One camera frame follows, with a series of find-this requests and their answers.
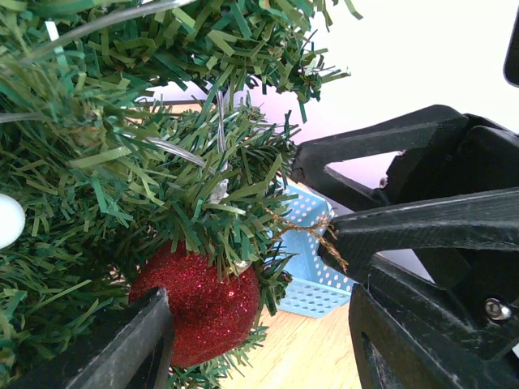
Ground red ball ornament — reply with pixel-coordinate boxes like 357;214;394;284
130;207;350;369

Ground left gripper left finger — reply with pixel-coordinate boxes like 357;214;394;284
8;288;174;388

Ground fairy light string white beads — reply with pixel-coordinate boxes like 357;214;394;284
0;0;236;250

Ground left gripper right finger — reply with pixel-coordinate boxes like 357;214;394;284
349;284;518;388

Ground small green christmas tree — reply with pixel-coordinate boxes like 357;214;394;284
1;1;345;388

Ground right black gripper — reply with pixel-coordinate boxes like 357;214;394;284
290;105;518;360

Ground light blue plastic basket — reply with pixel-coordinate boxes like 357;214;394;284
278;182;354;318

